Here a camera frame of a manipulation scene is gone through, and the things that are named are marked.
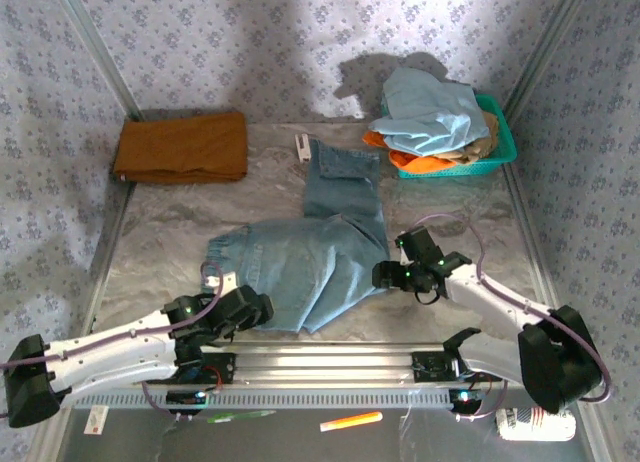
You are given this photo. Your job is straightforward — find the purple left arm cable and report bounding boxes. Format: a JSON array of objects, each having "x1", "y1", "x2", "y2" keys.
[{"x1": 0, "y1": 261, "x2": 225, "y2": 424}]

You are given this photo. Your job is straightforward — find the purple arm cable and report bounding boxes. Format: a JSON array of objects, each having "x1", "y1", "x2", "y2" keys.
[
  {"x1": 0, "y1": 261, "x2": 225, "y2": 424},
  {"x1": 402, "y1": 212, "x2": 614, "y2": 423}
]

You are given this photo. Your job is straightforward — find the white printed can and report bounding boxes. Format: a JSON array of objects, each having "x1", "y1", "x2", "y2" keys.
[{"x1": 494, "y1": 405, "x2": 577, "y2": 442}]

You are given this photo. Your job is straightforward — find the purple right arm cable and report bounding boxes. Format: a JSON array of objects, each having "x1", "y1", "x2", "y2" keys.
[{"x1": 402, "y1": 212, "x2": 614, "y2": 423}]

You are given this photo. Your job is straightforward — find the orange marker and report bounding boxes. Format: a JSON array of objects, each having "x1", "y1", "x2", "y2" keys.
[{"x1": 319, "y1": 410, "x2": 384, "y2": 433}]

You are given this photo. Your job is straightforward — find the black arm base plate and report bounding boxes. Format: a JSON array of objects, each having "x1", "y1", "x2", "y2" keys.
[
  {"x1": 172, "y1": 351, "x2": 237, "y2": 386},
  {"x1": 410, "y1": 351, "x2": 501, "y2": 383}
]

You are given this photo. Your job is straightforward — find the aluminium corner post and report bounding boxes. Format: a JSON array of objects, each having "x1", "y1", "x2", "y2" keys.
[
  {"x1": 501, "y1": 0, "x2": 594, "y2": 119},
  {"x1": 52, "y1": 0, "x2": 144, "y2": 122}
]

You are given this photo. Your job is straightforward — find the aluminium side frame bar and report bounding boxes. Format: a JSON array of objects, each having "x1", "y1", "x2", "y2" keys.
[
  {"x1": 37, "y1": 181, "x2": 136, "y2": 462},
  {"x1": 502, "y1": 164, "x2": 606, "y2": 462}
]

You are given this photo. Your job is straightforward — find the orange garment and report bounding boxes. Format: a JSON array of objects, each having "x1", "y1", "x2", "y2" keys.
[{"x1": 362, "y1": 130, "x2": 464, "y2": 176}]

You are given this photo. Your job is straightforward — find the grey slotted cable duct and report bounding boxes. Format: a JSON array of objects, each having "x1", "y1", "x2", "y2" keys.
[{"x1": 72, "y1": 385, "x2": 456, "y2": 411}]

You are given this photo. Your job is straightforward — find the light blue garment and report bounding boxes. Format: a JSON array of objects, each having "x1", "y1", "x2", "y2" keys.
[{"x1": 369, "y1": 66, "x2": 491, "y2": 158}]

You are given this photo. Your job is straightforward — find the red wire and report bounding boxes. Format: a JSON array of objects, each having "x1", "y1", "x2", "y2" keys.
[{"x1": 202, "y1": 365, "x2": 224, "y2": 394}]

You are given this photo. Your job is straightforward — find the light blue denim jeans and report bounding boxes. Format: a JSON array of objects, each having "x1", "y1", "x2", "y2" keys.
[{"x1": 206, "y1": 139, "x2": 392, "y2": 336}]

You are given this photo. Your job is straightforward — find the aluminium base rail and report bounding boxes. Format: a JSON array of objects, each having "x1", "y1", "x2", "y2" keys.
[{"x1": 197, "y1": 339, "x2": 501, "y2": 389}]

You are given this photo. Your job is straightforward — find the white paper tag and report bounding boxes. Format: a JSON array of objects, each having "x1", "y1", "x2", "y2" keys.
[{"x1": 84, "y1": 405, "x2": 110, "y2": 437}]

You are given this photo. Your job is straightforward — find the black controller board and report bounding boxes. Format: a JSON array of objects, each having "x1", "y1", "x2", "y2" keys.
[
  {"x1": 166, "y1": 390, "x2": 207, "y2": 416},
  {"x1": 448, "y1": 389, "x2": 484, "y2": 416}
]

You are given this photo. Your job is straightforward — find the teal plastic basket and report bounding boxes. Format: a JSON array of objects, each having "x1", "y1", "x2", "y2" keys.
[{"x1": 380, "y1": 94, "x2": 519, "y2": 180}]

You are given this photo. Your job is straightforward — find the green pen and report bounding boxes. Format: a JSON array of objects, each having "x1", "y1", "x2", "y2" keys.
[{"x1": 206, "y1": 409, "x2": 277, "y2": 425}]

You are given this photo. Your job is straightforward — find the folded brown trousers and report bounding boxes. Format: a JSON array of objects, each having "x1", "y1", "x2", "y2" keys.
[{"x1": 112, "y1": 111, "x2": 250, "y2": 185}]

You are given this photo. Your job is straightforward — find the beige garment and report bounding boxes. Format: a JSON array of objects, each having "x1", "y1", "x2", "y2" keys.
[{"x1": 434, "y1": 109, "x2": 501, "y2": 166}]

